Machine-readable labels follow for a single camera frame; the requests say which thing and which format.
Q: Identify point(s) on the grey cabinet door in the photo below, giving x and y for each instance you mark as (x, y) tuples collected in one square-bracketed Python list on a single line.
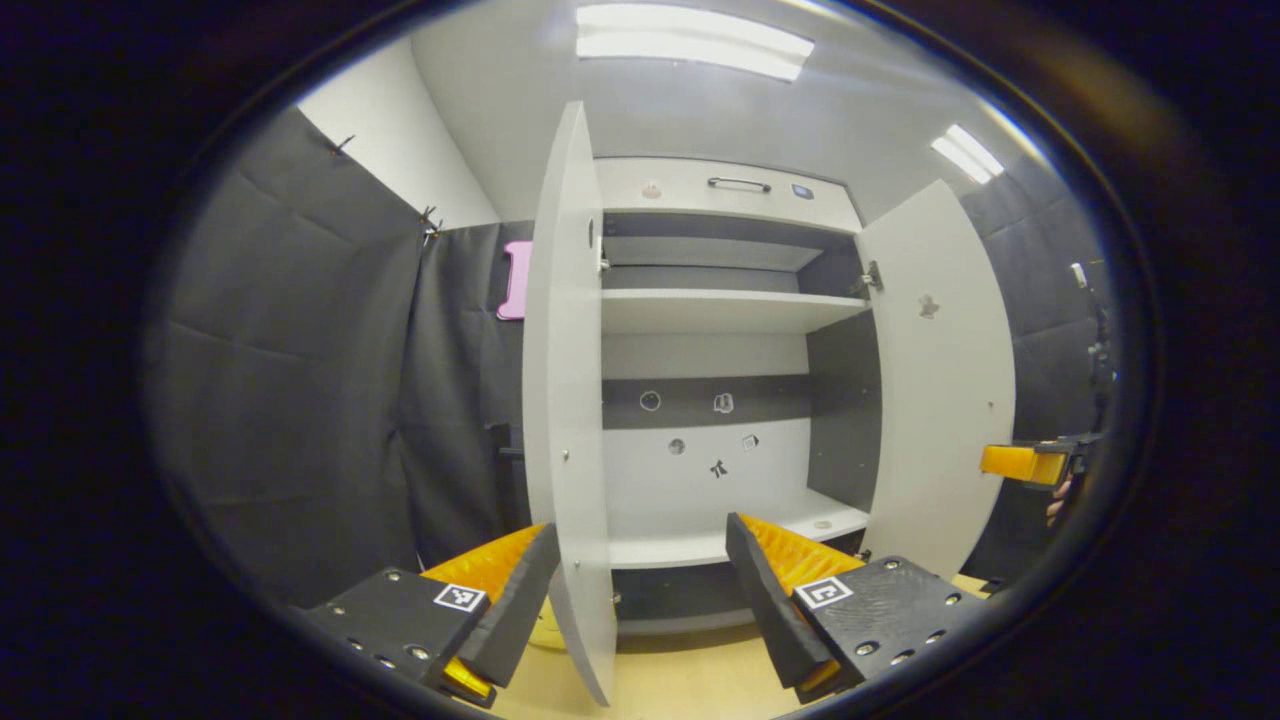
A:
[(570, 400), (940, 420)]

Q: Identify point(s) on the long ceiling light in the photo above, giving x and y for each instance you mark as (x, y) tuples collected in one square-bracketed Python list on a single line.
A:
[(690, 40)]

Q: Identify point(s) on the small ceiling light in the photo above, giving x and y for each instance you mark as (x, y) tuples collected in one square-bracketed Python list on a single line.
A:
[(967, 153)]

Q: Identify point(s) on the grey double-door shoe cabinet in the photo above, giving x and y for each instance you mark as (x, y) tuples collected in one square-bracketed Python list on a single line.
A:
[(700, 310)]

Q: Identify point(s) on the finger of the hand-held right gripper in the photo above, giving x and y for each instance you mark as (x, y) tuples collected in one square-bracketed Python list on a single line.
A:
[(1020, 465)]

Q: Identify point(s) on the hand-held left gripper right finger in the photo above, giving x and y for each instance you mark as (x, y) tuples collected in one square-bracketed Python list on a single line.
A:
[(770, 600)]

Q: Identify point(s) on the black backdrop cloth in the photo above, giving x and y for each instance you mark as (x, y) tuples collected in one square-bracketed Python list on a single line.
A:
[(300, 400)]

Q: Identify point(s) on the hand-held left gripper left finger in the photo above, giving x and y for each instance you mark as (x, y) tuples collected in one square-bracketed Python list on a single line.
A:
[(520, 600)]

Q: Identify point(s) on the metal door hinge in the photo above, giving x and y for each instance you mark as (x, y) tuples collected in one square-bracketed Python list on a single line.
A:
[(868, 280)]

